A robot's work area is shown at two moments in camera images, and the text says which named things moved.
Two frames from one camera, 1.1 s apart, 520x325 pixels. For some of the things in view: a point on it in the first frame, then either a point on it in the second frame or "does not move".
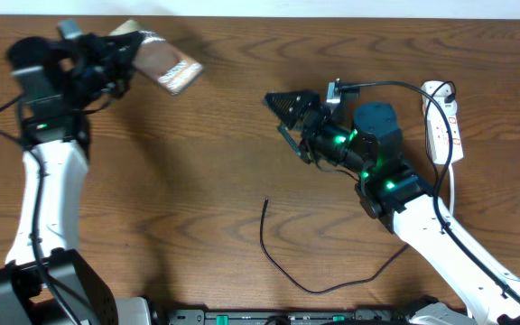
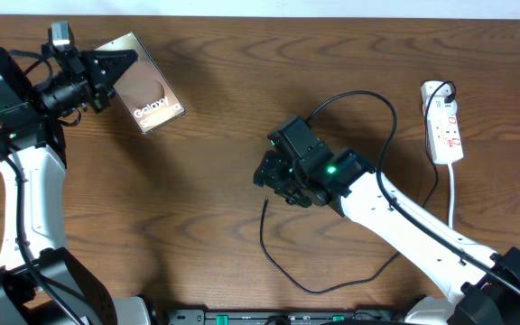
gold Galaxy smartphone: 156,56 -> 143,89
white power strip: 440,107 does not move
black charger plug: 449,99 does not move
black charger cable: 437,192 -> 379,270
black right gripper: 309,99 -> 267,174
